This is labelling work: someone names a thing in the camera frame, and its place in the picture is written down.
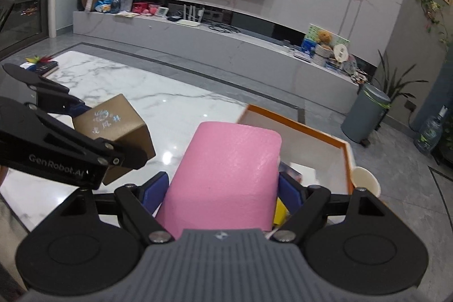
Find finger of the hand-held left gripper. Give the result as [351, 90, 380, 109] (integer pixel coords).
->
[2, 63, 90, 117]
[24, 103, 148, 171]

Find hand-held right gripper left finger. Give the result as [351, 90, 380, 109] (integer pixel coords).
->
[57, 171, 176, 243]

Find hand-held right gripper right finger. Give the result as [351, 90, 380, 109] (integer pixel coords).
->
[272, 172, 387, 243]

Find dark printed card box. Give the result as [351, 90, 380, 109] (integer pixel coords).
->
[278, 160, 304, 183]

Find gold cardboard box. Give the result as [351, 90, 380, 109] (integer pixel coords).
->
[72, 93, 156, 187]

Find orange cardboard box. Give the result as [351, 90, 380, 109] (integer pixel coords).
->
[236, 104, 356, 228]

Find pink rectangular block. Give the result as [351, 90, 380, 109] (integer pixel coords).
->
[154, 121, 283, 241]

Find colourful feather shuttlecock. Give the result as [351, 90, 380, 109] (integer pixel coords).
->
[25, 54, 56, 64]

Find cream white chair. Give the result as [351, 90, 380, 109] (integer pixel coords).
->
[352, 166, 381, 198]

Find grey pedal trash can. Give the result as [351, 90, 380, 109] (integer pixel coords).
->
[341, 83, 392, 147]

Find patterned decorative plate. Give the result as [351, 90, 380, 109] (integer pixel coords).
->
[341, 56, 358, 77]

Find grey white woven basket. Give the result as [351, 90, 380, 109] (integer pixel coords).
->
[314, 44, 333, 66]

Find marble television console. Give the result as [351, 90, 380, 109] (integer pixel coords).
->
[72, 0, 360, 104]

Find white round hand fan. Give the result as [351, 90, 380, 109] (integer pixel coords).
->
[333, 44, 349, 64]

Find large clear water bottle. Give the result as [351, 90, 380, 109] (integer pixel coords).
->
[414, 106, 448, 156]

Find long-leaf potted plant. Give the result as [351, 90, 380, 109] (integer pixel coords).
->
[375, 49, 429, 108]

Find white router with antennas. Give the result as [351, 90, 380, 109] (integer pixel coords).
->
[177, 4, 204, 27]

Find trailing ivy plant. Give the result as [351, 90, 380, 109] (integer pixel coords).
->
[414, 0, 453, 48]

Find black cable bundle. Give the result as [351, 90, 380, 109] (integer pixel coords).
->
[209, 23, 241, 34]

